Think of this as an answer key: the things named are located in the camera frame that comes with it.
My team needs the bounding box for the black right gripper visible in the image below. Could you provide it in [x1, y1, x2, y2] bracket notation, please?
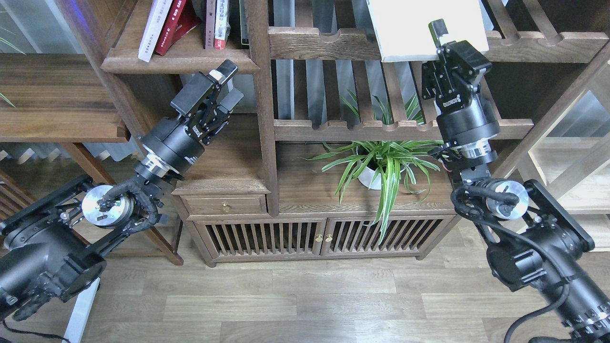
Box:
[421, 20, 500, 146]

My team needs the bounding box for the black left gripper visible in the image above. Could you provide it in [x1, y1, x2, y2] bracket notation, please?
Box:
[141, 60, 244, 179]

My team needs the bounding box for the yellow green book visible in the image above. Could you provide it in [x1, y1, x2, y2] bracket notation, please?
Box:
[366, 0, 489, 63]

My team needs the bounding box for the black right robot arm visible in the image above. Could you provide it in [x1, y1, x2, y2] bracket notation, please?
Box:
[422, 19, 610, 343]

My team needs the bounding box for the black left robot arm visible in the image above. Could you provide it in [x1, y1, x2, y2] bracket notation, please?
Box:
[0, 60, 243, 321]

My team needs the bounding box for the light wooden shelf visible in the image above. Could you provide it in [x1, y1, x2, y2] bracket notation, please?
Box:
[514, 60, 610, 252]

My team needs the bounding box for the red white upright book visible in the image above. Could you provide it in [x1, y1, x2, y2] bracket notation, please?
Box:
[213, 0, 230, 50]

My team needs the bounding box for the dark upright book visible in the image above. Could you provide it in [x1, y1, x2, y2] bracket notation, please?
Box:
[238, 0, 250, 49]

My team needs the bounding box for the brass drawer knob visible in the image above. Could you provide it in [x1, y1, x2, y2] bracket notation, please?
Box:
[222, 202, 232, 213]

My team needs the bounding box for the green spider plant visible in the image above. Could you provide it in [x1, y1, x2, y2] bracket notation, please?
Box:
[305, 90, 479, 243]

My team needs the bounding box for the white plant pot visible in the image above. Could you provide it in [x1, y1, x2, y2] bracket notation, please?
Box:
[354, 146, 407, 190]

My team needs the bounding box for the dark wooden side table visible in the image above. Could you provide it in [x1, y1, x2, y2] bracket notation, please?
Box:
[0, 53, 184, 267]

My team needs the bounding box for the white bar on floor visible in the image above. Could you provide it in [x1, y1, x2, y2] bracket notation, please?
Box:
[62, 278, 100, 343]

